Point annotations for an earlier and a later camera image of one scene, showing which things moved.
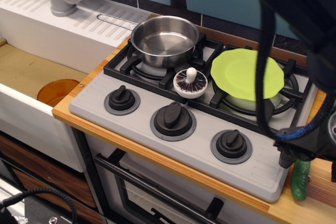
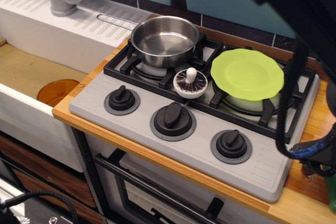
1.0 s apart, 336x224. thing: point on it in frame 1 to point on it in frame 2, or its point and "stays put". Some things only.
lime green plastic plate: (235, 71) stays put
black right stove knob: (231, 146) stays put
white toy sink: (44, 58) stays put
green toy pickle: (300, 179) to (331, 181)
